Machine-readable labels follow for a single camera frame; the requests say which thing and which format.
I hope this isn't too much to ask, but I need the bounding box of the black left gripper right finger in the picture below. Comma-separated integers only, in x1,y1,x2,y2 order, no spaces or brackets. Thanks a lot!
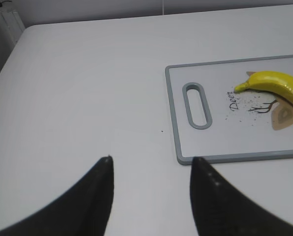
190,157,293,236

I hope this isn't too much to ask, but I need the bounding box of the yellow plastic banana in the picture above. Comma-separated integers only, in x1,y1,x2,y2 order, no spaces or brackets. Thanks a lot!
234,71,293,105

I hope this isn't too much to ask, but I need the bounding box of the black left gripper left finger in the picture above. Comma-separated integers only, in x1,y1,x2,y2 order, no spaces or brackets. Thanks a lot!
0,156,114,236

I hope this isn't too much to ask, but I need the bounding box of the white aluminium frame post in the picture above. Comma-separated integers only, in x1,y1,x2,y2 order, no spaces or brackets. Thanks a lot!
0,0,26,47

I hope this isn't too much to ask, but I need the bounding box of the grey-rimmed deer cutting board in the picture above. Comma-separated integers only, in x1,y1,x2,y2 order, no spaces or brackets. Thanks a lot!
165,55,293,165

